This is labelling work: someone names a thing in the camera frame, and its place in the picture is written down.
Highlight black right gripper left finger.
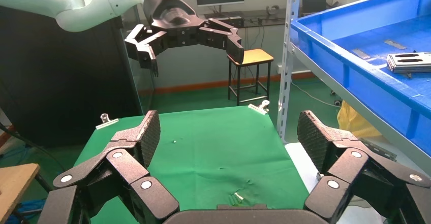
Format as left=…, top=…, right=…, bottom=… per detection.
left=36, top=110, right=180, bottom=224

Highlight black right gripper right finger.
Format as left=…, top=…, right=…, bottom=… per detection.
left=297, top=110, right=431, bottom=224

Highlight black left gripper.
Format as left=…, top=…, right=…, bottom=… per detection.
left=125, top=0, right=245, bottom=78

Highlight black electronics box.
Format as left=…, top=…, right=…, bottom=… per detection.
left=215, top=15, right=245, bottom=28

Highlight blue plastic tray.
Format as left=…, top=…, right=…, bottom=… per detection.
left=290, top=0, right=431, bottom=157

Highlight silver metal binder clip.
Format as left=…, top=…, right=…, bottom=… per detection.
left=248, top=100, right=271, bottom=115
left=96, top=113, right=120, bottom=130

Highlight yellow seat black stool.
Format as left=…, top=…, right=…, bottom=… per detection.
left=227, top=48, right=275, bottom=106

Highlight black desk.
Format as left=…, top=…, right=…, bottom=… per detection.
left=203, top=9, right=332, bottom=28

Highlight green table cloth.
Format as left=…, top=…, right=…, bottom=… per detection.
left=73, top=106, right=311, bottom=224

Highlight black headphones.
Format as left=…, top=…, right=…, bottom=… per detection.
left=266, top=4, right=281, bottom=17

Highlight wooden top stool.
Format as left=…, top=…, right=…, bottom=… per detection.
left=0, top=163, right=58, bottom=224

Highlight grey tape strip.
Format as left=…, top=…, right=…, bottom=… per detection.
left=385, top=40, right=407, bottom=50
left=352, top=49, right=372, bottom=60

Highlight small black monitor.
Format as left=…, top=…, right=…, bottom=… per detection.
left=302, top=0, right=328, bottom=15

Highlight grey sheet metal bracket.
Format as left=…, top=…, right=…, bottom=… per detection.
left=358, top=137, right=398, bottom=163

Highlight thin white cable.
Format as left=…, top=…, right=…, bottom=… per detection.
left=290, top=80, right=342, bottom=109

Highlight blue cable bundle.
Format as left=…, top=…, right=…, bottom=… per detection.
left=0, top=145, right=51, bottom=224

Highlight grey perforated shelf post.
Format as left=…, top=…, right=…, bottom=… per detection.
left=276, top=0, right=304, bottom=138

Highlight thick black cable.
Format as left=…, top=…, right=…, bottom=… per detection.
left=0, top=121, right=68, bottom=179

